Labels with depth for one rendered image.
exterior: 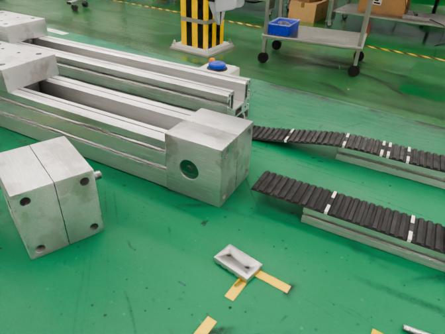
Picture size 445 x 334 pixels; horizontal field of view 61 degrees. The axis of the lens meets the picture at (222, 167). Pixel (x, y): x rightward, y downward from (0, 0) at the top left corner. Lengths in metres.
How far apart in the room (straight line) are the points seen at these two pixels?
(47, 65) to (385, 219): 0.62
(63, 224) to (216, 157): 0.20
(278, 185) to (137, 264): 0.22
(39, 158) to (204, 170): 0.21
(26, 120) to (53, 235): 0.33
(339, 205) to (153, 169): 0.27
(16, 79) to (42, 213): 0.34
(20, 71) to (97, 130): 0.20
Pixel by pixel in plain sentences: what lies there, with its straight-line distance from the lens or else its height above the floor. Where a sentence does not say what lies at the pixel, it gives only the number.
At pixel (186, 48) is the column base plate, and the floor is 0.03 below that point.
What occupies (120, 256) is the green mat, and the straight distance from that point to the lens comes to 0.48.
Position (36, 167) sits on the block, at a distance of 0.49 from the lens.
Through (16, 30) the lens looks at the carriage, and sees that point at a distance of 1.05.
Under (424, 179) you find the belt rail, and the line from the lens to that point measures 0.68.
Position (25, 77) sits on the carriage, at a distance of 0.76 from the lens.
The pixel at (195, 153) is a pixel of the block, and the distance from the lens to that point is 0.51.
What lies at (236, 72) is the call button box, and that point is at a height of 0.83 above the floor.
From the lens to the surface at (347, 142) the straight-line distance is 0.68.
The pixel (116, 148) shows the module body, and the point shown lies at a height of 0.82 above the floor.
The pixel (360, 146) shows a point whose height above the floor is 0.81.
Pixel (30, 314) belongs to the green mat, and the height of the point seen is 0.78.
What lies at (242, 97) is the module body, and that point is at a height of 0.83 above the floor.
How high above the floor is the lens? 1.12
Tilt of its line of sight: 33 degrees down
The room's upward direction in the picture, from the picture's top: 2 degrees clockwise
